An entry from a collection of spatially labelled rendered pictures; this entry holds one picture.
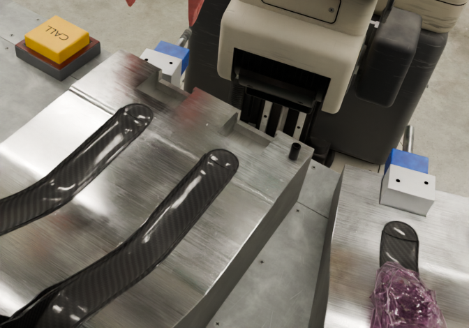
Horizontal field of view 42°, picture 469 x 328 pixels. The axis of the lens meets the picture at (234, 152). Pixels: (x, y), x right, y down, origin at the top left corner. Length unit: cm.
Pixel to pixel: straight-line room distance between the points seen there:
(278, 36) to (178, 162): 39
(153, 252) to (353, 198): 23
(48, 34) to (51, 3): 154
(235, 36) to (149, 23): 133
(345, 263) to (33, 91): 45
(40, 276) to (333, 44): 61
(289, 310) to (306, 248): 8
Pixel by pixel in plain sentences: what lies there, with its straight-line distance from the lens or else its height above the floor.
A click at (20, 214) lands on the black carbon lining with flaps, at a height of 89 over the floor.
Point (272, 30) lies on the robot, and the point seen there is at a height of 80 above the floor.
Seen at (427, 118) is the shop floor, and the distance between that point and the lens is 217.
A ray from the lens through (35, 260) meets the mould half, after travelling 51.
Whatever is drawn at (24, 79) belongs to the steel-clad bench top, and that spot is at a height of 80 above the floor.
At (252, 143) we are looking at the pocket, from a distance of 67.
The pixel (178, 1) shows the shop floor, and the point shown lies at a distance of 241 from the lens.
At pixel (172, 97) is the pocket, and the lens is 71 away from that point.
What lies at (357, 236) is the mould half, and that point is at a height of 85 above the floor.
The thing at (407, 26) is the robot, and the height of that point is 75.
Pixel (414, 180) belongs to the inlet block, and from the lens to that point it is 67.
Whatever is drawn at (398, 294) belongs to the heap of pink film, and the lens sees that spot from 55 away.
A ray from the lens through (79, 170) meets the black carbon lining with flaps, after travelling 62.
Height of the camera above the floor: 135
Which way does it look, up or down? 47 degrees down
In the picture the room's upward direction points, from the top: 11 degrees clockwise
